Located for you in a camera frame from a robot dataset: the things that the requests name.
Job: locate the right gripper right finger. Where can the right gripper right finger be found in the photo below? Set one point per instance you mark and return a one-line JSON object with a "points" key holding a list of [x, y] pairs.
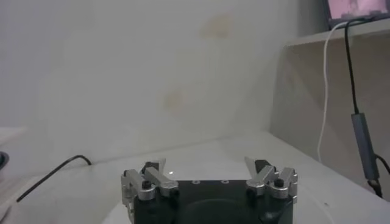
{"points": [[262, 179]]}

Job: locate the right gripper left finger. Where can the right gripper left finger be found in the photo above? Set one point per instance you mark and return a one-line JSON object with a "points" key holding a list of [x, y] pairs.
{"points": [[160, 181]]}

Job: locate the white round plate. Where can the white round plate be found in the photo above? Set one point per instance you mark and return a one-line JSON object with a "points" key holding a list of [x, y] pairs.
{"points": [[307, 210]]}

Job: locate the black laptop with pink screen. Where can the black laptop with pink screen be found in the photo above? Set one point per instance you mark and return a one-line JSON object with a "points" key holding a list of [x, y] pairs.
{"points": [[356, 9]]}

